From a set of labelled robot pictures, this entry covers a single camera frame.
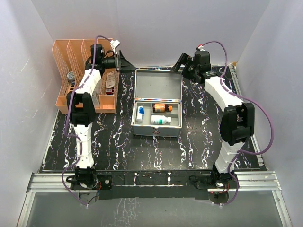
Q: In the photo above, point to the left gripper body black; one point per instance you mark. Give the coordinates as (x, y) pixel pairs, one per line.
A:
(110, 63)

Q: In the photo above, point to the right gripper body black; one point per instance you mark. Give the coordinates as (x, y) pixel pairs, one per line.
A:
(189, 71)

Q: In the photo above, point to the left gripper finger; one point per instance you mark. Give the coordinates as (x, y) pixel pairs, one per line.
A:
(122, 60)
(127, 68)

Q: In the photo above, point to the grey plastic divided tray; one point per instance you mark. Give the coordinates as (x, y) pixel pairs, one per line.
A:
(175, 114)

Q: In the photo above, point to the white blue bandage roll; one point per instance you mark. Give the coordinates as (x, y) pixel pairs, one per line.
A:
(140, 114)

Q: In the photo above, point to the brown bottle orange cap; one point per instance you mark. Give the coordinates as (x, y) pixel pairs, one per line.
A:
(161, 108)

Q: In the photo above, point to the grey metal case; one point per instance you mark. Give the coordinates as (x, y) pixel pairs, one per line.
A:
(157, 86)

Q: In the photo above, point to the white bottle white cap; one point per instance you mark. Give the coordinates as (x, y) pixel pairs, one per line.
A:
(160, 119)

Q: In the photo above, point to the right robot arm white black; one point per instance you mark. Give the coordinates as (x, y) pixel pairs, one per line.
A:
(238, 119)

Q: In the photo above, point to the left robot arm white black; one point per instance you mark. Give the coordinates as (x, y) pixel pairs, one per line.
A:
(81, 110)

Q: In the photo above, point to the white oval barcode package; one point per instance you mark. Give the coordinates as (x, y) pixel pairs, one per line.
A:
(110, 80)

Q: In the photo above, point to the red white small box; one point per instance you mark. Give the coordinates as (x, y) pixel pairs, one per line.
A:
(110, 91)

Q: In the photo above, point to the orange plastic file organizer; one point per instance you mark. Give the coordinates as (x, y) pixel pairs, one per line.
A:
(70, 56)

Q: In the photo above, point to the round tape tin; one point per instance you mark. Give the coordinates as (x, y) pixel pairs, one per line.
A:
(71, 77)

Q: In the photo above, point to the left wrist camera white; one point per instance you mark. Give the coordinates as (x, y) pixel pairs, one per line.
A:
(114, 44)

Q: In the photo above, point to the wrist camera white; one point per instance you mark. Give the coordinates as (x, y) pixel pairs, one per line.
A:
(200, 48)
(114, 44)

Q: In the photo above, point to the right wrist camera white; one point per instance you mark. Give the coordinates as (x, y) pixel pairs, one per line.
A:
(200, 48)

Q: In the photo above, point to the aluminium frame rail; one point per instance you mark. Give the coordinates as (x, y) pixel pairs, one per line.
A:
(157, 199)

